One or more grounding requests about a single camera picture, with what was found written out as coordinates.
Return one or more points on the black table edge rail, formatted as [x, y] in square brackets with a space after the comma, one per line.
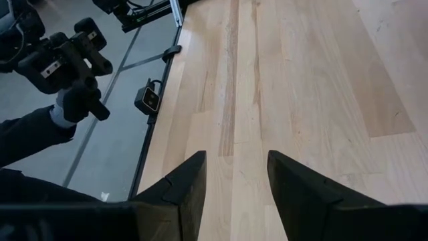
[144, 150]

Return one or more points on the person's hand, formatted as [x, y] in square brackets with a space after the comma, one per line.
[78, 103]

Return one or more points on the black table-level camera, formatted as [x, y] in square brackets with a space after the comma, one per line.
[147, 99]

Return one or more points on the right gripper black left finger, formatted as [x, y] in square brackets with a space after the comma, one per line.
[177, 207]

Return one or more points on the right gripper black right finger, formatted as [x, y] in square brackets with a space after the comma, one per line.
[307, 207]

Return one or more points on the black rail clamp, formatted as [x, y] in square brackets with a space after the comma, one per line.
[172, 52]

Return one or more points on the person's forearm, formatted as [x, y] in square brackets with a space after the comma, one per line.
[30, 134]

